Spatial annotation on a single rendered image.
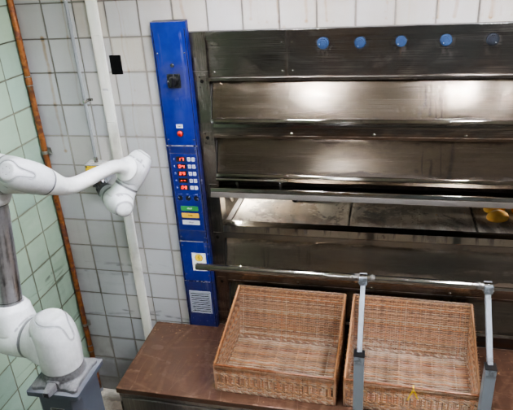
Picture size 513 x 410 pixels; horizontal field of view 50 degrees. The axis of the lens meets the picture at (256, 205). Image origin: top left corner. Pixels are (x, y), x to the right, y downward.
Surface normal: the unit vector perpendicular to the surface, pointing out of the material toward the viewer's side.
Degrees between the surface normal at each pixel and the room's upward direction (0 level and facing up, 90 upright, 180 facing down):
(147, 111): 90
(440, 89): 70
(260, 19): 90
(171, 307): 90
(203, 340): 0
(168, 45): 90
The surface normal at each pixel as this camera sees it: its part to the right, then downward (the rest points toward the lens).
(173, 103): -0.22, 0.42
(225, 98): -0.22, 0.09
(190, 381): -0.06, -0.91
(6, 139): 0.97, 0.04
